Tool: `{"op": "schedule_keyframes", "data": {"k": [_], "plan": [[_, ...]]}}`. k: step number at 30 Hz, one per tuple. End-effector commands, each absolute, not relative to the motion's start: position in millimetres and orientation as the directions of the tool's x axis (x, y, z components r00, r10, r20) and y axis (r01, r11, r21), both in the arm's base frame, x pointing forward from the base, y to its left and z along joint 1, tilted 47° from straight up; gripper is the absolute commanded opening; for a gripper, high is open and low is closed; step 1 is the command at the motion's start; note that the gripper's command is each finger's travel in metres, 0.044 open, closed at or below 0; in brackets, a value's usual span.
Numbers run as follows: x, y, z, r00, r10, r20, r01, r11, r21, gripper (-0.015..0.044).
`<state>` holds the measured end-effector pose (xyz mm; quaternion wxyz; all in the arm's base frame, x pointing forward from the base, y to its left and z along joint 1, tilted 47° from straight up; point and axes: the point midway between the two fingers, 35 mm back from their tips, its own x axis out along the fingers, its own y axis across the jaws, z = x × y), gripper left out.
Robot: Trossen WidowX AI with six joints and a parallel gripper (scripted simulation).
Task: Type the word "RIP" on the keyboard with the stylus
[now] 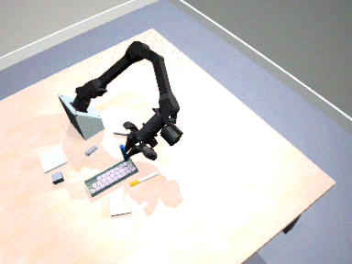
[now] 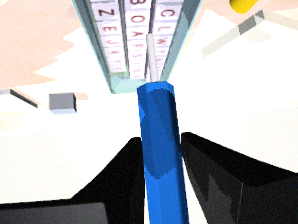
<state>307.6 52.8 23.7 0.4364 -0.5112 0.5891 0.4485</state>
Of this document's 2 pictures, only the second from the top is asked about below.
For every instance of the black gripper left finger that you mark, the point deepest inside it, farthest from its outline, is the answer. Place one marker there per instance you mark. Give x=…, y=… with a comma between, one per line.
x=115, y=196

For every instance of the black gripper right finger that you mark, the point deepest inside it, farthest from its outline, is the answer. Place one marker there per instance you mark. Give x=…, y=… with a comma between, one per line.
x=233, y=188

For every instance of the blue stylus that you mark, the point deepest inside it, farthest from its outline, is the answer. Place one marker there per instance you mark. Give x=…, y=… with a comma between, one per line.
x=162, y=153

